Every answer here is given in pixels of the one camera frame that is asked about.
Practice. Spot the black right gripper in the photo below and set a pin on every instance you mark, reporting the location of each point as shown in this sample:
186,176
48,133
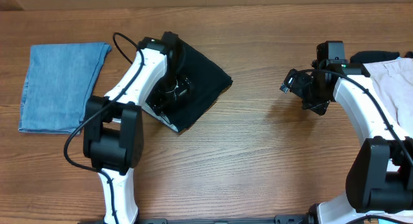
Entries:
313,104

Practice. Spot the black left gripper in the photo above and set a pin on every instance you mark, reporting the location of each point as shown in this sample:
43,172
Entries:
186,86

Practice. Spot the black shorts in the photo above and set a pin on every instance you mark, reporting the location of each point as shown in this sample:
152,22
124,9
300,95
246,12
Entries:
208,79

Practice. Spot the blue denim garment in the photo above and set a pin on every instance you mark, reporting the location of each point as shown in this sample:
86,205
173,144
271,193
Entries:
58,83

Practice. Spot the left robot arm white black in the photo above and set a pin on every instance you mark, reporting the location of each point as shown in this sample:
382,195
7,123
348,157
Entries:
113,130

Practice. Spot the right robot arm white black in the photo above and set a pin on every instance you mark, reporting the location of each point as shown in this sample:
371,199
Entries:
379,182

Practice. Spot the black garment in pile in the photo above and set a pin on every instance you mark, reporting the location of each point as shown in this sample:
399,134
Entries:
373,56

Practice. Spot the beige shorts pile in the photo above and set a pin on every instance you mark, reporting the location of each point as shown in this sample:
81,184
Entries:
393,84

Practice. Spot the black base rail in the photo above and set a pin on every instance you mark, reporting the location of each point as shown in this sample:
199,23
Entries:
278,219

